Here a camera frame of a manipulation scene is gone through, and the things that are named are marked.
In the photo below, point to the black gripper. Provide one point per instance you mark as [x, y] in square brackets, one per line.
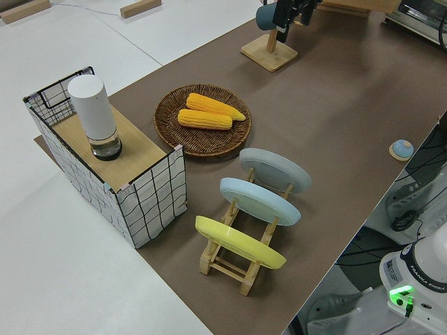
[295, 3]

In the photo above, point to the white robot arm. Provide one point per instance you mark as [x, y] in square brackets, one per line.
[424, 275]

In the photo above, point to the teal mug yellow inside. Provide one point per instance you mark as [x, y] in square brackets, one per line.
[265, 17]

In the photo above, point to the wooden mug stand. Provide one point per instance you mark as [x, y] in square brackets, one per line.
[269, 54]

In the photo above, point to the light wood cabinet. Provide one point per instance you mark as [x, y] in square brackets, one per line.
[352, 11]

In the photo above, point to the brown table mat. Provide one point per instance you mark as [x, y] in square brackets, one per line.
[331, 122]

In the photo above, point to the white toaster oven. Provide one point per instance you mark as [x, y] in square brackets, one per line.
[415, 21]

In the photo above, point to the yellow corn cob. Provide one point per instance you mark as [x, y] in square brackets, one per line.
[204, 119]
[209, 104]

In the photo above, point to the gray plate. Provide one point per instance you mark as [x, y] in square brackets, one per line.
[276, 167]

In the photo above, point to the plain wooden block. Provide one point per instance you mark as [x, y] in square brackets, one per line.
[139, 8]
[24, 11]

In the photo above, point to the round brown wicker tray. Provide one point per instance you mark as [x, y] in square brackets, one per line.
[206, 141]

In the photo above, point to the blue dome bell wooden base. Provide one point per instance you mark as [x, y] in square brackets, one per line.
[401, 148]

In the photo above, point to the light blue plate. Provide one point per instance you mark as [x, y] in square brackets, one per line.
[260, 200]

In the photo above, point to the light wood board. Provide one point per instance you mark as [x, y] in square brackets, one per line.
[139, 153]

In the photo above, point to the white cylinder bottle clear base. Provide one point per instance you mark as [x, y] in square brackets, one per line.
[92, 111]

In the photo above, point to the yellow plate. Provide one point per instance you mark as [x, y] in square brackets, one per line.
[241, 244]

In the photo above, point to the wooden dish rack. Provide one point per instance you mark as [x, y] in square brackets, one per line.
[227, 270]

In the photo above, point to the gray white pedestal leg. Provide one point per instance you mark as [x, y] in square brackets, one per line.
[331, 310]
[401, 195]

